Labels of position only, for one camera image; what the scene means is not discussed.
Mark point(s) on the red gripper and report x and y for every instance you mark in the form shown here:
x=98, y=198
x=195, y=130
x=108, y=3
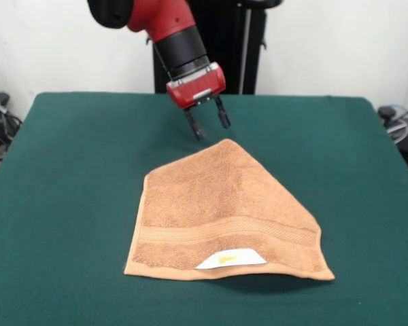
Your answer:
x=197, y=88

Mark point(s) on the orange terry towel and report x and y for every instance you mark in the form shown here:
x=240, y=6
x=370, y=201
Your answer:
x=207, y=203

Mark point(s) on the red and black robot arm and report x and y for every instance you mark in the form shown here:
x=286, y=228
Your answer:
x=163, y=20

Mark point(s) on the dark green table cloth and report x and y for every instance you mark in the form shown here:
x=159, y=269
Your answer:
x=71, y=203

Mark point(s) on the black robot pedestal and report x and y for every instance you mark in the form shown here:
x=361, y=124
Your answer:
x=231, y=51

